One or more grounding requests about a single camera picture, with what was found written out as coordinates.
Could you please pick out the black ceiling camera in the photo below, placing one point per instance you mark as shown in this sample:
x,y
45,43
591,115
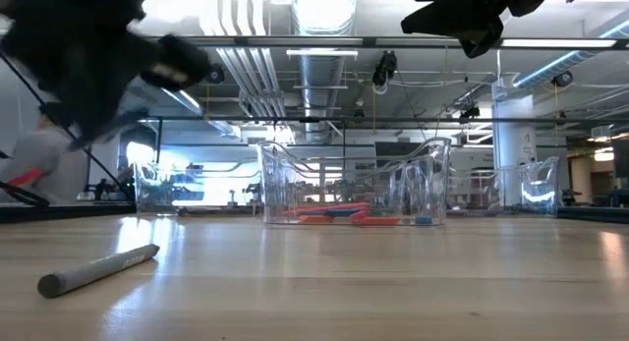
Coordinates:
x,y
385,68
469,113
218,74
562,78

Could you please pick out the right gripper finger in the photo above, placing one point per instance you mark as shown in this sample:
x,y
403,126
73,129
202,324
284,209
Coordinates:
x,y
479,41
442,19

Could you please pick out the pale blue ceiling duct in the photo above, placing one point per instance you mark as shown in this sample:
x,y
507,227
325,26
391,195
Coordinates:
x,y
550,68

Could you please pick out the black aluminium table frame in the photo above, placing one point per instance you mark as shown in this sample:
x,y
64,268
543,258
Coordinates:
x,y
275,41

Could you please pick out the red tag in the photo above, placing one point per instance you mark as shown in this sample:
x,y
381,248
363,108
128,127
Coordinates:
x,y
27,177

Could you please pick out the grey crayon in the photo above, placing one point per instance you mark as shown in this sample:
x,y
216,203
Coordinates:
x,y
98,271

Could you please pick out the silver ceiling duct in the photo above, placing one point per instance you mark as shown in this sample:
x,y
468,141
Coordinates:
x,y
322,12

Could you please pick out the clear plastic bin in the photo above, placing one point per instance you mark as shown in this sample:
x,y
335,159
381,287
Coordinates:
x,y
540,193
427,193
354,160
162,193

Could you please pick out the black bar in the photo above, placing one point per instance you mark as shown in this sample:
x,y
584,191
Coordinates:
x,y
24,194

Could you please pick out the black background rig frame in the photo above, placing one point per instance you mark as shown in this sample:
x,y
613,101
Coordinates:
x,y
221,119

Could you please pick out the long ceiling light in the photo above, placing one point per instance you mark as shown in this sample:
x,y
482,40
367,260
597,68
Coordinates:
x,y
555,42

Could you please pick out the dark screen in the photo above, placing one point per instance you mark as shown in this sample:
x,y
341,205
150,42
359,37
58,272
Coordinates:
x,y
621,159
393,152

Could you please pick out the white column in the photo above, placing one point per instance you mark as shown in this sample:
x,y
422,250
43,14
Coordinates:
x,y
513,134

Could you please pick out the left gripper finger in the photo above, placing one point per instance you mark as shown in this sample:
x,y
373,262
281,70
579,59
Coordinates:
x,y
179,63
108,130

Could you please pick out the white ceiling pipes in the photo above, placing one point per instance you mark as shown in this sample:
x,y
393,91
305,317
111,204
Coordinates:
x,y
255,75

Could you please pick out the short ceiling light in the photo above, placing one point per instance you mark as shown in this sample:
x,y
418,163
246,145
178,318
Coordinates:
x,y
319,52

